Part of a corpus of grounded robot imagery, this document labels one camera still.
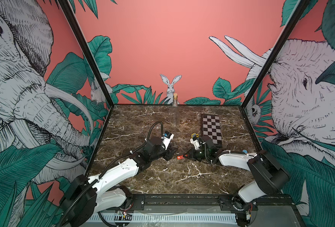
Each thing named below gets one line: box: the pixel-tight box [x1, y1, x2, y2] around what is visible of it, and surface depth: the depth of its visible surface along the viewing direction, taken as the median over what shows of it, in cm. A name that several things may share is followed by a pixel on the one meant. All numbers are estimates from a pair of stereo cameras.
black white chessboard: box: [200, 113, 223, 146], surface depth 106 cm
